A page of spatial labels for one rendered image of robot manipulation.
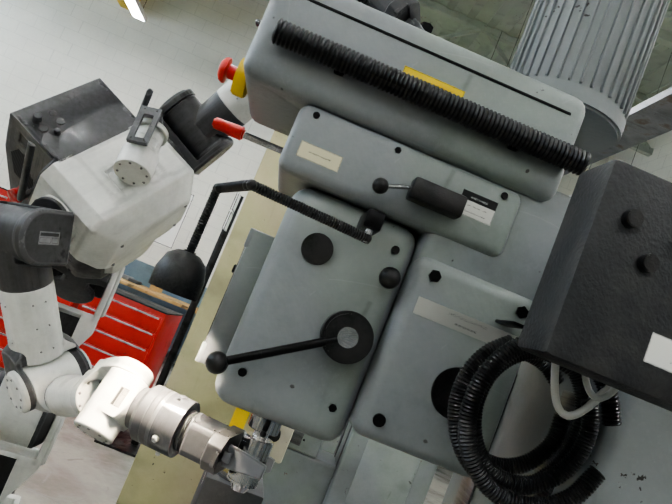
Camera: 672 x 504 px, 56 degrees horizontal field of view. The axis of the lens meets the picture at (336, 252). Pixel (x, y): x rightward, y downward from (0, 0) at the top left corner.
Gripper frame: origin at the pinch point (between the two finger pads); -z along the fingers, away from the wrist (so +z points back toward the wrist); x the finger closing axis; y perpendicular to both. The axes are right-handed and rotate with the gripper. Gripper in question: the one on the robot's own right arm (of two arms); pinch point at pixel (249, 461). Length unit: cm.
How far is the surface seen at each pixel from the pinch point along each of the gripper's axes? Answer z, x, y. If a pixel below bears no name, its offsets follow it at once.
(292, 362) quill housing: -2.0, -9.8, -16.5
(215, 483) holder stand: 9.8, 28.6, 13.8
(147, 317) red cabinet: 202, 409, 35
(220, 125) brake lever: 27, 3, -46
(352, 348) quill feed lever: -8.9, -11.1, -21.3
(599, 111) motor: -28, -2, -67
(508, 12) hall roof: 44, 728, -495
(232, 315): 9.9, -4.5, -18.7
